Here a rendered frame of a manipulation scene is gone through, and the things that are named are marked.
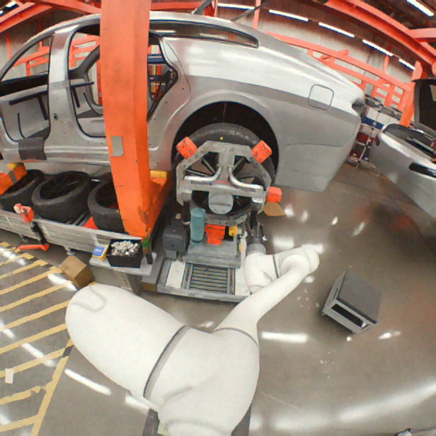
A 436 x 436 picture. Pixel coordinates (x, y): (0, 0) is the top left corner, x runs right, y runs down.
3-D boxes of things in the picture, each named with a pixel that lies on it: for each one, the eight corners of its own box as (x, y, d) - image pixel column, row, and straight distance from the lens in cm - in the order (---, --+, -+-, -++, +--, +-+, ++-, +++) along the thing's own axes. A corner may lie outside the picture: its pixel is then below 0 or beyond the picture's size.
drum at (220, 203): (231, 195, 126) (235, 176, 119) (231, 216, 108) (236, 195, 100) (209, 192, 125) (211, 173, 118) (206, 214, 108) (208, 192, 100)
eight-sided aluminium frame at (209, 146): (255, 224, 140) (277, 150, 115) (256, 230, 136) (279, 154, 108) (178, 214, 139) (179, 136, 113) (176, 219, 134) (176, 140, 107)
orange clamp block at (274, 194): (263, 194, 128) (277, 197, 130) (265, 202, 121) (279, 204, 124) (266, 185, 125) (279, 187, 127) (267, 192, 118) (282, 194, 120)
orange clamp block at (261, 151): (258, 158, 116) (270, 148, 115) (260, 163, 109) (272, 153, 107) (250, 150, 114) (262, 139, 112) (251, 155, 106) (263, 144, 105)
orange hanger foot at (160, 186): (173, 185, 182) (173, 149, 167) (156, 223, 142) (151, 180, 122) (156, 183, 186) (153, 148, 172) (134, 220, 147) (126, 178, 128)
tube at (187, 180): (222, 170, 110) (225, 152, 106) (221, 187, 93) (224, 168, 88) (191, 166, 111) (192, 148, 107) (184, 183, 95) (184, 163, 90)
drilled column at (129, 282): (139, 287, 172) (128, 255, 138) (136, 297, 168) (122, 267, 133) (128, 284, 175) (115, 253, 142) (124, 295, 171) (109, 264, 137)
